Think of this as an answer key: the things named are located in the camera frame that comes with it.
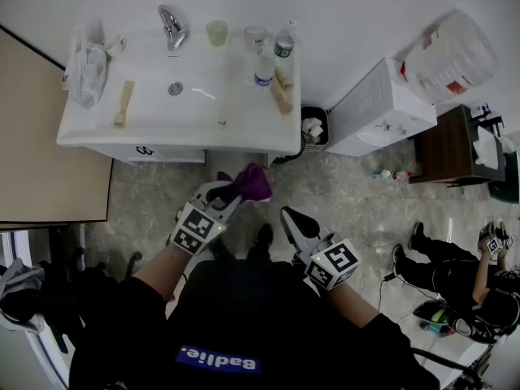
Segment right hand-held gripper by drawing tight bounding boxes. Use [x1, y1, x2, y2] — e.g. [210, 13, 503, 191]
[279, 206, 362, 292]

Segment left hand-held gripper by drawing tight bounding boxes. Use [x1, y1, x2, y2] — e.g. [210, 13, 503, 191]
[166, 180, 245, 256]

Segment purple cloth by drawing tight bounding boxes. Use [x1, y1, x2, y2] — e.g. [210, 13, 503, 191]
[216, 162, 274, 203]

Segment person's left forearm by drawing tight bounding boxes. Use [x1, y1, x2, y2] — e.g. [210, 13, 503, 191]
[130, 244, 192, 296]

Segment person's right forearm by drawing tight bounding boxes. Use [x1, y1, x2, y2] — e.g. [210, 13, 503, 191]
[324, 286, 381, 328]

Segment person's right black shoe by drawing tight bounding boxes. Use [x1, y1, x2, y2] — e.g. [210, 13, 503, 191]
[254, 223, 275, 255]

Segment person's black shoe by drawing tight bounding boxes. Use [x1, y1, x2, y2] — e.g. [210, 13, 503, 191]
[254, 223, 275, 255]
[209, 236, 228, 259]

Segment person's black trousers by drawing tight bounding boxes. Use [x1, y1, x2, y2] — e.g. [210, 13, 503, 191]
[210, 241, 281, 266]

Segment person's left black shoe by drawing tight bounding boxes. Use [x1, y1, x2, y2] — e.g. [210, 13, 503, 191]
[209, 236, 228, 259]

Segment black mesh waste bin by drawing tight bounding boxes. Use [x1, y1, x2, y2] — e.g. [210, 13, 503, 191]
[270, 146, 306, 166]

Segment black rectangular waste bin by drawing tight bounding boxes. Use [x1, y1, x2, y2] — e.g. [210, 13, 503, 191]
[300, 105, 331, 153]

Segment person's black shirt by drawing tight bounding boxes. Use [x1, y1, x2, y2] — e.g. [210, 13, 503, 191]
[68, 258, 442, 390]

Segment crumpled white tissues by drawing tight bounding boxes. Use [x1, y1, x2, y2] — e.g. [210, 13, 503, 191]
[302, 115, 326, 141]

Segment white sink vanity cabinet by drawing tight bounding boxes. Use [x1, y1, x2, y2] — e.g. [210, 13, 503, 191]
[55, 28, 304, 166]

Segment beige cosmetic tube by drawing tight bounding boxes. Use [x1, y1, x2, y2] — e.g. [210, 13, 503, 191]
[112, 80, 136, 128]
[275, 67, 294, 91]
[270, 67, 294, 115]

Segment blue label water bottle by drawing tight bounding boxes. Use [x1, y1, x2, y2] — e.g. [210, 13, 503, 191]
[253, 50, 275, 88]

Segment white water dispenser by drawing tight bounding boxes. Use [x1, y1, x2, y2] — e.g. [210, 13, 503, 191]
[324, 57, 439, 157]

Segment black office chair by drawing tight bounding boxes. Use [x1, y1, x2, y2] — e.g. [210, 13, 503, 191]
[36, 248, 143, 353]

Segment clear drinking glass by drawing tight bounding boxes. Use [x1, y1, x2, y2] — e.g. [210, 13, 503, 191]
[243, 25, 268, 53]

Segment green label water bottle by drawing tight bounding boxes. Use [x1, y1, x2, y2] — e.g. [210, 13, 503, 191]
[274, 19, 297, 59]

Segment yellowish plastic cup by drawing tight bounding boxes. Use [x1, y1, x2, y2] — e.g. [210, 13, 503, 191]
[206, 19, 228, 48]

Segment dark brown side table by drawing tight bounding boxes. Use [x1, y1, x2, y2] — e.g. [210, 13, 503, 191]
[408, 104, 509, 189]

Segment green red tool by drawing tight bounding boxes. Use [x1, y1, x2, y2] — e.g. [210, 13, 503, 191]
[422, 321, 454, 336]

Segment chrome faucet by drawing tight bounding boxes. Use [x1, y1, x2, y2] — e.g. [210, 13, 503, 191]
[157, 4, 189, 52]

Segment white plastic bag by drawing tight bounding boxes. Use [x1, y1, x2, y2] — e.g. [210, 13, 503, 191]
[60, 22, 113, 110]

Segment small white cup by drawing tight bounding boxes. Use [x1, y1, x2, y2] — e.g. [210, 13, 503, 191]
[104, 35, 128, 57]

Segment beige wooden panel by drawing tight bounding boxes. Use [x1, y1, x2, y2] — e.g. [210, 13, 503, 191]
[0, 24, 115, 231]

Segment dark box of white tissues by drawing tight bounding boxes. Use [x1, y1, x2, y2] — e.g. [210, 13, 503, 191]
[466, 114, 509, 180]

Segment dark green bin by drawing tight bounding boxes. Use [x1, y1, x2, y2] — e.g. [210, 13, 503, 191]
[487, 148, 520, 205]

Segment gray garment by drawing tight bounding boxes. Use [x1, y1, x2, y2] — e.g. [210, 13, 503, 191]
[0, 257, 46, 336]

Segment clear water jug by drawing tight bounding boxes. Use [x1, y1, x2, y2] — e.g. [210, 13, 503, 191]
[400, 9, 501, 105]

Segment white metal rack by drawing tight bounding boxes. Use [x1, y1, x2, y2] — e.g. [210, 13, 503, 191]
[0, 229, 72, 390]

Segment black floor cable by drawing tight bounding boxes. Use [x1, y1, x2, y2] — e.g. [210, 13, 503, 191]
[375, 272, 444, 324]

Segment black metal tube frame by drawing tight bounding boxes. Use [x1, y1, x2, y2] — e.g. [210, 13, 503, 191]
[410, 346, 488, 390]

